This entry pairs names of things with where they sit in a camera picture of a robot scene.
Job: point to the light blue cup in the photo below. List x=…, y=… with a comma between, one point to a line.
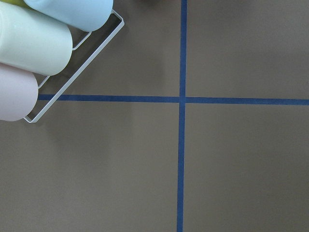
x=86, y=15

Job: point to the pale pink cup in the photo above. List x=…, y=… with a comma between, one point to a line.
x=18, y=93

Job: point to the mint green cup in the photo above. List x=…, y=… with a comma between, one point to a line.
x=32, y=41

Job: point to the olive green cup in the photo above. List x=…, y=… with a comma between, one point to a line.
x=20, y=3

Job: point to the white wire cup rack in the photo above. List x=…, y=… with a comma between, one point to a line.
x=86, y=47

